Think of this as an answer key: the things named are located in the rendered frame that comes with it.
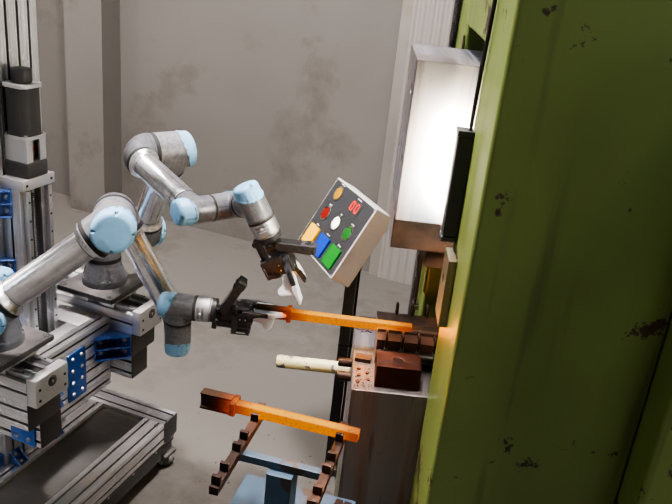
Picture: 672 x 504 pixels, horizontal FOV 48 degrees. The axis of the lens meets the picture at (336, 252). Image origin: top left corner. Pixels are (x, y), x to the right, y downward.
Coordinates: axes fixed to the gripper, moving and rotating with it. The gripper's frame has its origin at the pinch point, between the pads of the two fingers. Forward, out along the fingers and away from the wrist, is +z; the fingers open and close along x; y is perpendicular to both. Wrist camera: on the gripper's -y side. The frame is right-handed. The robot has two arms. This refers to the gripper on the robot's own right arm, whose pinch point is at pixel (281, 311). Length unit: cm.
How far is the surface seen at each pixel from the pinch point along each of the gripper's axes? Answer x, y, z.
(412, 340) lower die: 5.9, 0.9, 37.5
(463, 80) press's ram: 13, -73, 38
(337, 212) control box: -59, -11, 12
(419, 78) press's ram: 13, -72, 28
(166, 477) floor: -44, 101, -42
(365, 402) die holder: 22.1, 12.5, 26.0
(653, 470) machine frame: 58, -3, 86
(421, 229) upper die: 7.7, -32.8, 34.8
